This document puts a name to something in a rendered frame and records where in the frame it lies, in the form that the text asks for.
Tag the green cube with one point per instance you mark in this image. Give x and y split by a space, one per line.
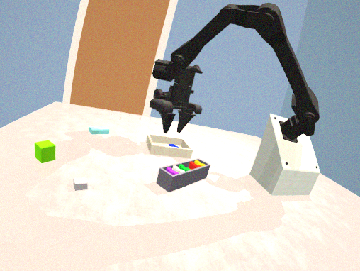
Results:
45 151

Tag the red fuse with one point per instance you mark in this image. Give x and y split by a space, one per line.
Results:
192 165

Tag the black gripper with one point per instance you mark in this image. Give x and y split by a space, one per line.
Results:
180 96

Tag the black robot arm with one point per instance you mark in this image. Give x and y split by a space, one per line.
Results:
268 22

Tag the green fuse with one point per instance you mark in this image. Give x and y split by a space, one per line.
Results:
183 168

